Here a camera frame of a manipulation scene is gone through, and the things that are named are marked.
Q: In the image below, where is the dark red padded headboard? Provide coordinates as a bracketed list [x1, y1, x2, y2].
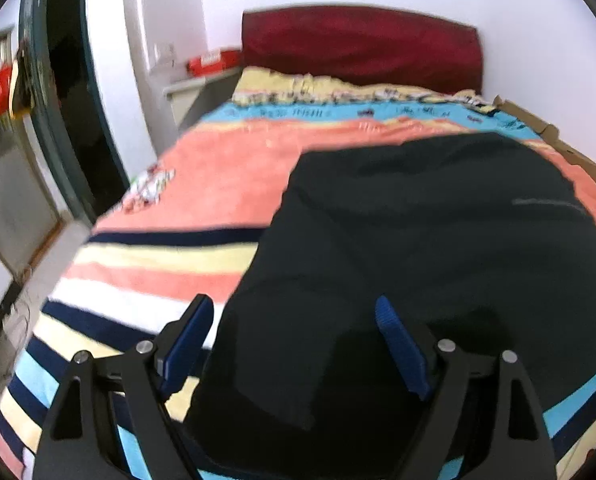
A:
[241, 5, 484, 96]

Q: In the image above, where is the red flat box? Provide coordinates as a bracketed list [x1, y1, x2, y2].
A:
[187, 50, 243, 77]

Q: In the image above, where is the cartoon printed striped blanket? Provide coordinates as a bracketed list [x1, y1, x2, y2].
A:
[0, 66, 596, 480]

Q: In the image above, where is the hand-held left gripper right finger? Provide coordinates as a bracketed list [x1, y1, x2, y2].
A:
[374, 295, 556, 480]

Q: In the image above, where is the grey framed glass door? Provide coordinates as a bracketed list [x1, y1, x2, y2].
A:
[0, 27, 74, 281]

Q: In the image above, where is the yellow and black bag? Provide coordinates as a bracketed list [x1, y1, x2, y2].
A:
[9, 50, 35, 121]

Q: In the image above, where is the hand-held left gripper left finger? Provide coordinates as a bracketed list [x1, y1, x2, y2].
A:
[32, 294, 215, 480]

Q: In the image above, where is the grey nightstand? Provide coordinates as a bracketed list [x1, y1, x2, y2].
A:
[163, 67, 244, 133]

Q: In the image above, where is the white wall switch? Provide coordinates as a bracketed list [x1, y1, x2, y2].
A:
[150, 44, 176, 68]

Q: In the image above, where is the brown cardboard piece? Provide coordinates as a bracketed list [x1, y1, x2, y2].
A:
[493, 95, 596, 186]

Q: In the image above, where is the black hooded puffer jacket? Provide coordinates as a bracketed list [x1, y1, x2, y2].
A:
[183, 131, 596, 480]

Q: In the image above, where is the dark green door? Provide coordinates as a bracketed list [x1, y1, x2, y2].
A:
[18, 0, 129, 226]

